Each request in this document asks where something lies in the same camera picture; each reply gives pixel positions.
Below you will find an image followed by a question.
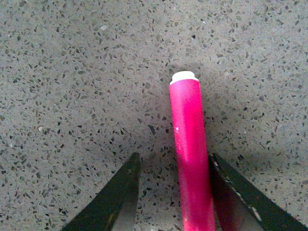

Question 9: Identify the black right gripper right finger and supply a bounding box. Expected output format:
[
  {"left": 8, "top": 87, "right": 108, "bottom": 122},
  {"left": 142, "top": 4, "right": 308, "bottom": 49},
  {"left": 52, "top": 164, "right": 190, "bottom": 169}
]
[{"left": 209, "top": 154, "right": 308, "bottom": 231}]

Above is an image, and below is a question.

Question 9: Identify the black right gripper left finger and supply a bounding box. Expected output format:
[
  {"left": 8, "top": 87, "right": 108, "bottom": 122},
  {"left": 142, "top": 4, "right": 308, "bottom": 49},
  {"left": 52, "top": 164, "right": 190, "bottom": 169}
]
[{"left": 62, "top": 153, "right": 141, "bottom": 231}]

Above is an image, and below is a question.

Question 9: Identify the pink highlighter pen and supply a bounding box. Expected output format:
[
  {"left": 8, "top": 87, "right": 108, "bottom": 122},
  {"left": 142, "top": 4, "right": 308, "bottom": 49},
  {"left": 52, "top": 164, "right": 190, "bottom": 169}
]
[{"left": 169, "top": 71, "right": 216, "bottom": 231}]

